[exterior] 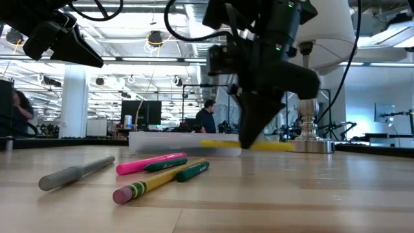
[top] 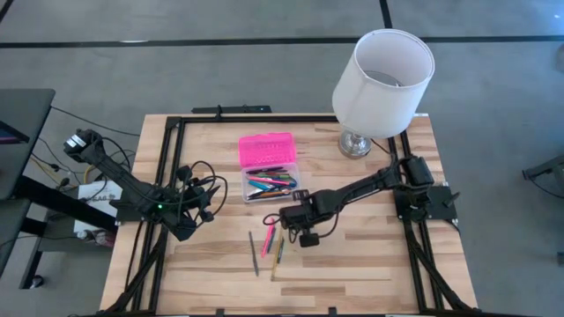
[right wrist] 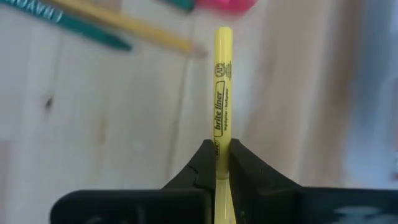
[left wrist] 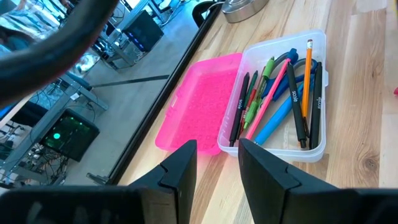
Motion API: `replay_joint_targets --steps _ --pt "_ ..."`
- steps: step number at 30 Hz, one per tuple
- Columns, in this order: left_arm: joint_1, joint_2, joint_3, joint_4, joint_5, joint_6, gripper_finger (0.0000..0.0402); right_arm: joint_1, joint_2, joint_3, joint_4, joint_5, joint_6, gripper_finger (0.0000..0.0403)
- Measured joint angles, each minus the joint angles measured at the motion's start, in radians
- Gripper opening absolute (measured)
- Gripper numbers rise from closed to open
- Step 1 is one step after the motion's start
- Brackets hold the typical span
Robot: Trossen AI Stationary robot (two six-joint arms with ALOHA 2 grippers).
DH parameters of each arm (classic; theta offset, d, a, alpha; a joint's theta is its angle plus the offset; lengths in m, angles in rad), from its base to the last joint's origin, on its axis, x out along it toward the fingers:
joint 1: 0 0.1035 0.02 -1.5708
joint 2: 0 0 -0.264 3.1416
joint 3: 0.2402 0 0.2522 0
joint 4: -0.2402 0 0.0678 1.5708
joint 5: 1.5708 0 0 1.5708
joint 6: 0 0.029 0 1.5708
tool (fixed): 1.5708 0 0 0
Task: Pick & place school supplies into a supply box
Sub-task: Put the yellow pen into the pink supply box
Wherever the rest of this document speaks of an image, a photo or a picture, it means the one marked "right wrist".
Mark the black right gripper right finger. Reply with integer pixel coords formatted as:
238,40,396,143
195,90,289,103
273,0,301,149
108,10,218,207
229,138,398,224

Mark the pink highlighter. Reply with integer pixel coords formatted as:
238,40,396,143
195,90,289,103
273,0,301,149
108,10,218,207
195,0,259,13

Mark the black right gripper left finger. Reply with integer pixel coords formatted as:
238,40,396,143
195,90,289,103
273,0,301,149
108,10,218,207
49,139,216,224

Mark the yellow pencil with pink eraser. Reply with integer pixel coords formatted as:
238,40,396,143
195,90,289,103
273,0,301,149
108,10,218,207
46,0,208,59

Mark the green crayon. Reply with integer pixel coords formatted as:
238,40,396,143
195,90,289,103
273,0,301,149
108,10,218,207
161,0,197,12
0,0,133,52

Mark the yellow highlighter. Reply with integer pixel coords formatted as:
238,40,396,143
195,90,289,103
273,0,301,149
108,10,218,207
212,26,237,224

